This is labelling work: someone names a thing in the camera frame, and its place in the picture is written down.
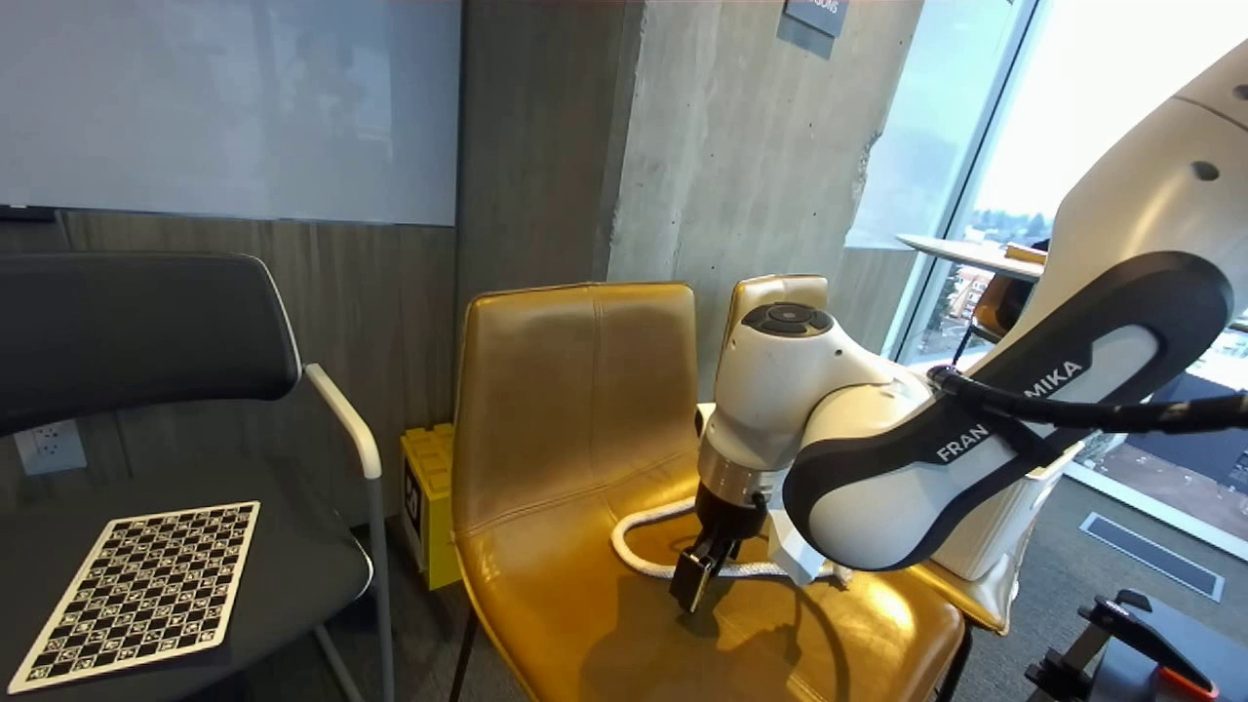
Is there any white paper label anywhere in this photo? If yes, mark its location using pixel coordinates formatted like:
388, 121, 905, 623
12, 418, 90, 481

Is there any thick white braided rope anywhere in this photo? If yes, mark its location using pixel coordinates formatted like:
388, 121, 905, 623
603, 496, 837, 593

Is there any orange handled black clamp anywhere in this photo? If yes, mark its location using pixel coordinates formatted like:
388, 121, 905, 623
1021, 585, 1248, 702

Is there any yellow box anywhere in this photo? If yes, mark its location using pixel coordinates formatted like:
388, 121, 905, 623
398, 421, 463, 598

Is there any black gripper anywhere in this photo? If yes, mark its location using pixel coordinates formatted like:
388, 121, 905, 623
666, 481, 772, 623

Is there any floor vent grille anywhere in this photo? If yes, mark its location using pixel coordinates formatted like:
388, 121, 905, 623
1075, 508, 1227, 604

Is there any brown background chair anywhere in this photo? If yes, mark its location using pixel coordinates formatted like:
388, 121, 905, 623
967, 264, 1044, 346

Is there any wall whiteboard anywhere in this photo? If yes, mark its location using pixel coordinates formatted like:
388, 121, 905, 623
0, 0, 463, 229

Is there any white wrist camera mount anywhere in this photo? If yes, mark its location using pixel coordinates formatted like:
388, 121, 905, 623
761, 502, 837, 593

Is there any black white calibration checkerboard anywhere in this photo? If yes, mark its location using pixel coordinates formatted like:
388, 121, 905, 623
5, 498, 264, 697

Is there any gray occupancy wall sign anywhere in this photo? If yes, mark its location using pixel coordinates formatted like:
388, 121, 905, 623
780, 0, 852, 40

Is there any white background table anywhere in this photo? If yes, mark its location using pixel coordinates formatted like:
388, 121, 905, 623
893, 229, 1061, 286

